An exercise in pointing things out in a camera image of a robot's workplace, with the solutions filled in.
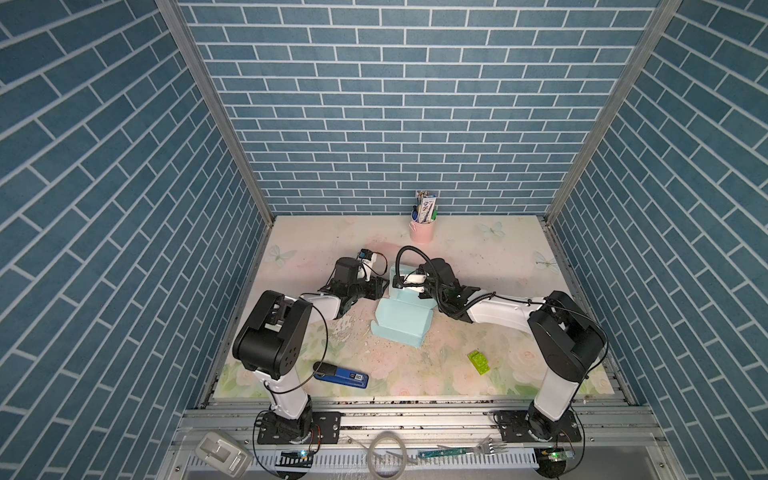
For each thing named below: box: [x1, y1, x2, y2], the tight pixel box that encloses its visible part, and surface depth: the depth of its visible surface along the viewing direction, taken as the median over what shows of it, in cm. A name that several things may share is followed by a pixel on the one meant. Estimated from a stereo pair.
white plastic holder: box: [195, 431, 253, 478], surface depth 69 cm
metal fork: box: [436, 434, 508, 454], surface depth 74 cm
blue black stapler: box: [313, 361, 369, 389], surface depth 81 cm
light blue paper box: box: [370, 265, 437, 347], surface depth 94 cm
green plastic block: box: [467, 350, 491, 376], surface depth 85 cm
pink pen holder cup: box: [409, 220, 436, 245], surface depth 113 cm
